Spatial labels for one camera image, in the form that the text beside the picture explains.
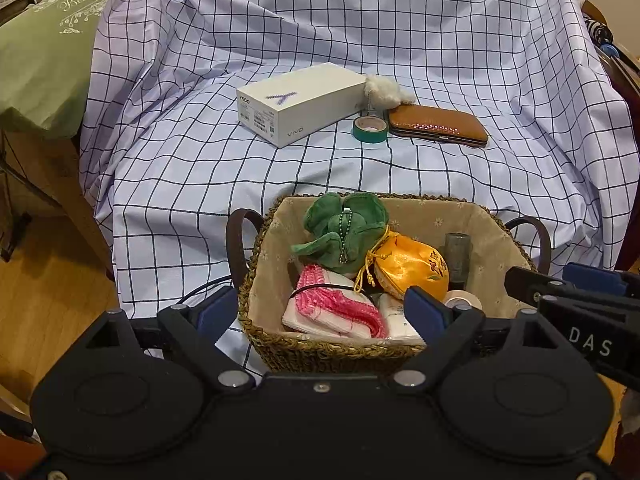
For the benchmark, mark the white tissue packet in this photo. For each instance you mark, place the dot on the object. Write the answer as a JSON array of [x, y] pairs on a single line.
[[392, 317]]

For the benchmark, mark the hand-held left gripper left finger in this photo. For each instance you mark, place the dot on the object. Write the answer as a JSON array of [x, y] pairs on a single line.
[[217, 312]]

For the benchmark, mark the green plush toy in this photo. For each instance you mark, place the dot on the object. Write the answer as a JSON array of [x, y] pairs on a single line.
[[330, 220]]

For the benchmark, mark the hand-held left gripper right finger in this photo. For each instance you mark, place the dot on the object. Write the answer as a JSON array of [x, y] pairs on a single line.
[[424, 312]]

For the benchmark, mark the striped black white fabric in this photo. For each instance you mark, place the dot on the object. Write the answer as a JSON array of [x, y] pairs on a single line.
[[597, 32]]

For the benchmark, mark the white cardboard box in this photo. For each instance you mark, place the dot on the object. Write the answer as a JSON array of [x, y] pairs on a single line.
[[305, 95]]

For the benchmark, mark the woven basket with fabric liner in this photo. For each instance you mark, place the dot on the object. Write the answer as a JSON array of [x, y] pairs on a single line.
[[320, 355]]

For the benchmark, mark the green embroidered cushion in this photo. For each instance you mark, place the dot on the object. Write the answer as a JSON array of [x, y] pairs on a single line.
[[45, 60]]

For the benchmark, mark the checked white cloth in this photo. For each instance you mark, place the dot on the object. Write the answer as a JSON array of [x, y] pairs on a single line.
[[250, 185]]

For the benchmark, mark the beige tape roll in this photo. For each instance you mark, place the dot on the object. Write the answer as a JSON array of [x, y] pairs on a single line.
[[473, 301]]

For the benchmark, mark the pink and white knit cloth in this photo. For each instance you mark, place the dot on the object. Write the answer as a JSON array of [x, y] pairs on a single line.
[[325, 310]]

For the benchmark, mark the brown leather case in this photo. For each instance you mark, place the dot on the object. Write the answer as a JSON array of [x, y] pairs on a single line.
[[435, 122]]

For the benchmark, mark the blue round object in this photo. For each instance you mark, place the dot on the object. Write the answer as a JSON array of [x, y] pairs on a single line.
[[609, 51]]

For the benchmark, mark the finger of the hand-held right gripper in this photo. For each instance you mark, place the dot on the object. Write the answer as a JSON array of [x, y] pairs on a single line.
[[595, 277], [530, 285]]

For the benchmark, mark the teal tape roll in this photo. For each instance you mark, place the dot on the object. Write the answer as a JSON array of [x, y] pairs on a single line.
[[357, 134]]

